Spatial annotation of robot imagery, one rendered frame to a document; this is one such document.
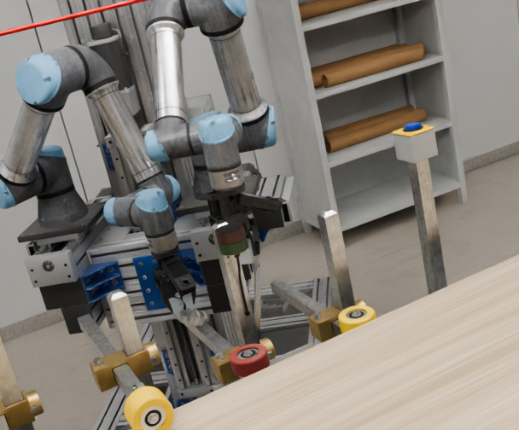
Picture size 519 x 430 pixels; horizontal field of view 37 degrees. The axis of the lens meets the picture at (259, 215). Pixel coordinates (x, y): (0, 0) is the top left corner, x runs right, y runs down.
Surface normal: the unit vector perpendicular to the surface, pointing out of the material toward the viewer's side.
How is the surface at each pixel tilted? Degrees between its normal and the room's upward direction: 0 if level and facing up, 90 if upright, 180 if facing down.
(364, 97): 90
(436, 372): 0
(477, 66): 90
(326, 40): 90
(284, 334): 0
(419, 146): 90
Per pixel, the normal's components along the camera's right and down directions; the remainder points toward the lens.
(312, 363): -0.21, -0.92
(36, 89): -0.49, 0.30
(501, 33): 0.40, 0.22
